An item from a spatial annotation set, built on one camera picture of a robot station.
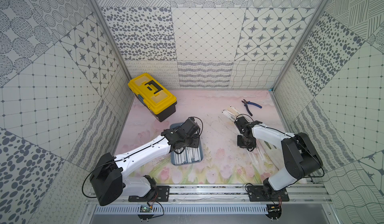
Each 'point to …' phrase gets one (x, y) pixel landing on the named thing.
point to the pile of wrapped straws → (232, 113)
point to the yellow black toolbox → (155, 96)
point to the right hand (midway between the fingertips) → (245, 147)
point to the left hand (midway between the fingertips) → (196, 137)
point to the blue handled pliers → (246, 102)
